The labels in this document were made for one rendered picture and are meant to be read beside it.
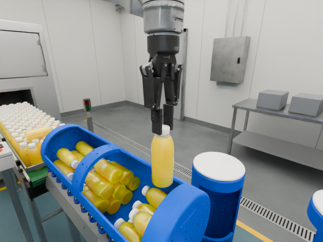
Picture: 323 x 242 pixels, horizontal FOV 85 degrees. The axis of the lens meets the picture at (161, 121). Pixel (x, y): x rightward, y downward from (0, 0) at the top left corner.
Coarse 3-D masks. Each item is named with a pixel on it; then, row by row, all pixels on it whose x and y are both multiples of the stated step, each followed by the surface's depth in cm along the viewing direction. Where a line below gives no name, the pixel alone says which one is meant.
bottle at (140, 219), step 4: (136, 212) 59; (140, 212) 58; (144, 212) 58; (136, 216) 57; (140, 216) 56; (144, 216) 56; (148, 216) 56; (132, 220) 58; (136, 220) 56; (140, 220) 55; (144, 220) 55; (148, 220) 54; (136, 224) 55; (140, 224) 54; (144, 224) 54; (136, 228) 55; (140, 228) 54; (144, 228) 53; (140, 232) 54
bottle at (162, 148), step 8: (160, 136) 47; (168, 136) 47; (152, 144) 48; (160, 144) 46; (168, 144) 47; (152, 152) 48; (160, 152) 47; (168, 152) 47; (152, 160) 49; (160, 160) 48; (168, 160) 48; (152, 168) 50; (160, 168) 48; (168, 168) 49; (152, 176) 51; (160, 176) 49; (168, 176) 50; (160, 184) 50; (168, 184) 51
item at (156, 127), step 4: (160, 112) 43; (160, 116) 44; (160, 120) 44; (152, 124) 46; (156, 124) 45; (160, 124) 44; (152, 128) 47; (156, 128) 46; (160, 128) 45; (152, 132) 47; (156, 132) 46; (160, 132) 45
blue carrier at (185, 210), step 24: (48, 144) 98; (72, 144) 108; (96, 144) 111; (144, 168) 82; (72, 192) 73; (168, 192) 74; (192, 192) 51; (96, 216) 60; (120, 216) 76; (168, 216) 45; (192, 216) 51; (120, 240) 51; (144, 240) 45; (168, 240) 43; (192, 240) 55
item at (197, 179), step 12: (192, 168) 101; (192, 180) 101; (204, 180) 91; (240, 180) 89; (216, 192) 121; (228, 192) 88; (240, 192) 95; (216, 204) 124; (228, 204) 116; (216, 216) 127; (228, 216) 118; (216, 228) 130; (228, 228) 119; (204, 240) 102; (216, 240) 100; (228, 240) 102
